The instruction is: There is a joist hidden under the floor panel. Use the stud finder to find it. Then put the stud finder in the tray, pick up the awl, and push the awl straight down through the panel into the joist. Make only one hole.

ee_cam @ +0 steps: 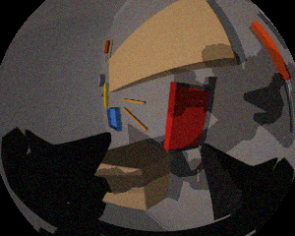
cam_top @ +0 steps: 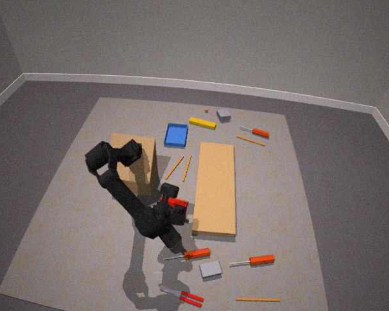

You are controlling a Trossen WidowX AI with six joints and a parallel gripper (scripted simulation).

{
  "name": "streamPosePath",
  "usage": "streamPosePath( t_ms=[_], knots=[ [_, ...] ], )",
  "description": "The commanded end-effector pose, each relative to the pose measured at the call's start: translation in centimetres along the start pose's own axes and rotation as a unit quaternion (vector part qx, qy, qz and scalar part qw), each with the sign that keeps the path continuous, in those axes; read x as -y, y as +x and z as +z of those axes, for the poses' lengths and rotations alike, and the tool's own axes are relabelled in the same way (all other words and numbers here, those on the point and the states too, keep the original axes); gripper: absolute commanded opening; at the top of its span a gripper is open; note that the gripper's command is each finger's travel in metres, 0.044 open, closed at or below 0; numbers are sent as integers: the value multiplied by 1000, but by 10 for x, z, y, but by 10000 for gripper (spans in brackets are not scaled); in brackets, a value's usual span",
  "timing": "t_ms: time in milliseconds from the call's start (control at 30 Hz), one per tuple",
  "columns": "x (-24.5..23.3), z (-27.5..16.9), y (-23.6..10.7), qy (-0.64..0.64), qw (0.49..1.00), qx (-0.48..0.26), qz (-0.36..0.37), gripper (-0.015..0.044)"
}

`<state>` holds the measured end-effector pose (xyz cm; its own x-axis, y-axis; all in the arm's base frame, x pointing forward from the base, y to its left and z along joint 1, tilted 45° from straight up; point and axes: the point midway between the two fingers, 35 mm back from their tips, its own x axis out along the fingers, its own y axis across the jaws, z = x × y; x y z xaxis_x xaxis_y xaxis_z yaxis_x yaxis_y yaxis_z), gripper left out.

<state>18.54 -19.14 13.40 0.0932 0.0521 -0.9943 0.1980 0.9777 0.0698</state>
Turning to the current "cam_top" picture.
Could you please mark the yellow rectangular bar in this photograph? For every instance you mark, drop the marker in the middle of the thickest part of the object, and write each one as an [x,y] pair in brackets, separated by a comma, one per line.
[202,122]

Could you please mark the orange-handled awl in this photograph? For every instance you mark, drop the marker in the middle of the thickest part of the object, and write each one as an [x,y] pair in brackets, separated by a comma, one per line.
[193,254]
[258,132]
[258,260]

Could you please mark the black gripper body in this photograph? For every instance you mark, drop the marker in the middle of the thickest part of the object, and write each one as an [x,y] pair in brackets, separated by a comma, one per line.
[167,191]

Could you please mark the tan wooden panel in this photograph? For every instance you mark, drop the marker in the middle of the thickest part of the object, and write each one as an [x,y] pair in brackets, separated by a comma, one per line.
[214,209]

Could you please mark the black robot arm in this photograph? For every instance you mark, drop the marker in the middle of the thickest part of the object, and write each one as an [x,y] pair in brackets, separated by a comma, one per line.
[150,222]

